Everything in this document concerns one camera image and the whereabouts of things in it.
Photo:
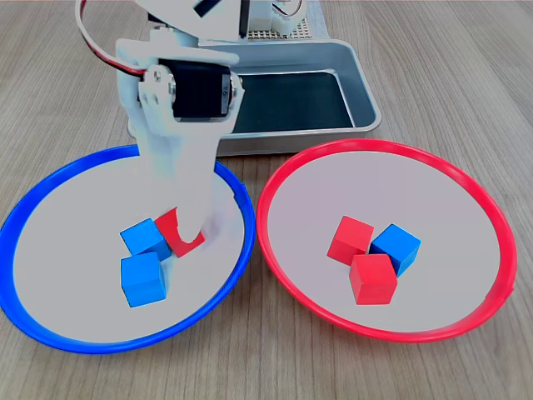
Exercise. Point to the black tray mat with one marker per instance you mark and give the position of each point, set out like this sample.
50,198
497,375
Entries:
291,104

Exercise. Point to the blue cube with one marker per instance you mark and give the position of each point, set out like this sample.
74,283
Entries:
395,248
143,281
143,237

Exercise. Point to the blue-rimmed white plate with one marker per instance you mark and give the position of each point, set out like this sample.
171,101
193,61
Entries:
62,250

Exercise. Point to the red cube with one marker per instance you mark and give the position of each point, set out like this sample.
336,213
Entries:
168,233
347,237
372,281

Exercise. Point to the steel tray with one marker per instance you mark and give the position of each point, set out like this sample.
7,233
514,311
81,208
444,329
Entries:
291,56

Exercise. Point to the red-rimmed white plate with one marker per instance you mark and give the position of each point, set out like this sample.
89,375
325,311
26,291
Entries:
437,208

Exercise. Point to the pale perforated base plate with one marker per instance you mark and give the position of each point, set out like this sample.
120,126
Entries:
300,31

